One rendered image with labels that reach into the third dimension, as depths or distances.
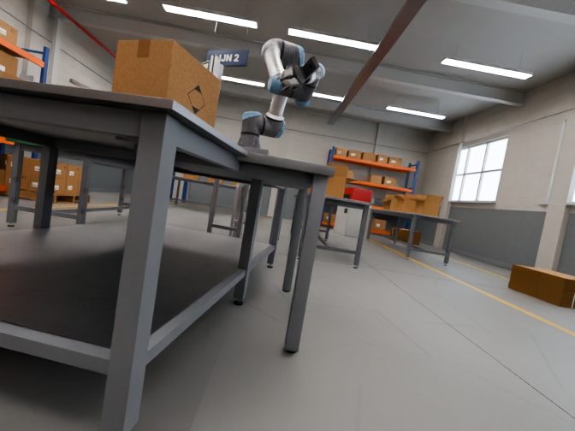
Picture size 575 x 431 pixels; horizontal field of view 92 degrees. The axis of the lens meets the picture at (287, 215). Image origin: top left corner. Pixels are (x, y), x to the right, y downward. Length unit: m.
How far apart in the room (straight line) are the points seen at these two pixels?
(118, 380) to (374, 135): 9.89
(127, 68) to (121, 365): 0.93
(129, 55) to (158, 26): 5.98
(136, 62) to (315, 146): 8.75
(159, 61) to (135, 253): 0.67
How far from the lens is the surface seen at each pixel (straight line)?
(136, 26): 7.37
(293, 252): 2.02
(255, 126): 1.80
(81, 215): 3.20
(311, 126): 9.85
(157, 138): 0.70
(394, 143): 10.44
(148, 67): 1.17
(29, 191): 5.93
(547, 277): 4.42
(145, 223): 0.71
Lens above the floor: 0.67
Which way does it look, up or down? 3 degrees down
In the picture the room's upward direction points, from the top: 9 degrees clockwise
